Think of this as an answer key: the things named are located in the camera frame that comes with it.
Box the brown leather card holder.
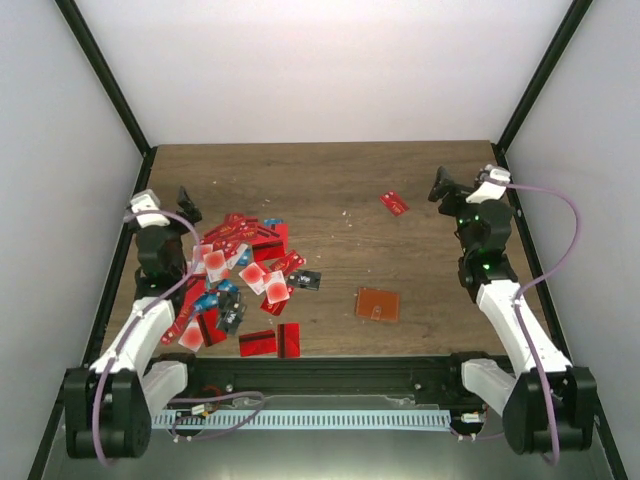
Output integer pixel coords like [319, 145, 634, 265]
[355, 287, 400, 323]

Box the black VIP card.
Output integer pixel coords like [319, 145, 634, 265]
[286, 270, 322, 291]

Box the red card vertical stripe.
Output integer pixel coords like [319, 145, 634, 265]
[277, 323, 301, 359]

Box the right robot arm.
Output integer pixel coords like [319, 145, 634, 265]
[428, 165, 597, 465]

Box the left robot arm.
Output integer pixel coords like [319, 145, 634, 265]
[63, 188, 205, 465]

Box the lone red VIP card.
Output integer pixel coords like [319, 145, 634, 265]
[379, 190, 409, 217]

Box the red VIP card top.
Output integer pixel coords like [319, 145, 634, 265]
[201, 213, 259, 243]

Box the white card red circle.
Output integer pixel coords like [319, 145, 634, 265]
[203, 250, 230, 282]

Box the red card horizontal stripe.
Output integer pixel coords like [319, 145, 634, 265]
[238, 329, 278, 357]

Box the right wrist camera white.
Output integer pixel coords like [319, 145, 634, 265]
[465, 164, 511, 204]

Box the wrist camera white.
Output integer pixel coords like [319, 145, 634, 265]
[465, 164, 511, 204]
[129, 189, 170, 228]

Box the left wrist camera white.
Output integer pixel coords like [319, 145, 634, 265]
[129, 189, 170, 228]

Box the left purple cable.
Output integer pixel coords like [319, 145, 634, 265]
[93, 209, 204, 466]

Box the black frame front beam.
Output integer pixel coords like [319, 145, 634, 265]
[151, 353, 481, 408]

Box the light blue slotted rail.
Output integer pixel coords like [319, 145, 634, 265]
[152, 410, 451, 432]

